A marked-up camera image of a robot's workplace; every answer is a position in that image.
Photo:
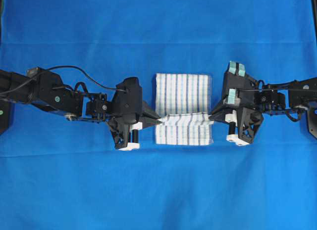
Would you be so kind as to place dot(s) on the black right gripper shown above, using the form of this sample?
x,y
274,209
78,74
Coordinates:
x,y
243,122

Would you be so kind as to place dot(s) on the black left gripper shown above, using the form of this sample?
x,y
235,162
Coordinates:
x,y
120,122

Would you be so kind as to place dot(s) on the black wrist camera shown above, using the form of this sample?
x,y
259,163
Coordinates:
x,y
238,87
127,100

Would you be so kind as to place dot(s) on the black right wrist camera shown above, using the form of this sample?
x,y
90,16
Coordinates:
x,y
238,87

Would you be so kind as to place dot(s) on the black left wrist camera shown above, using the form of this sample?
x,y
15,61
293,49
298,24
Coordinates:
x,y
127,100

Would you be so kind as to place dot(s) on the blue striped white towel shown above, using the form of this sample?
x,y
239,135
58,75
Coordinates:
x,y
183,102

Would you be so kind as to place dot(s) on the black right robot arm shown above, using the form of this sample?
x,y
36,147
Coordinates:
x,y
293,99

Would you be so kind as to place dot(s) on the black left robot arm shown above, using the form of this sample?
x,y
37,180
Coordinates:
x,y
45,90

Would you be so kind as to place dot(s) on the blue table cloth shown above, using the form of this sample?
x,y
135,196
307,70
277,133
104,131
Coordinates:
x,y
62,175

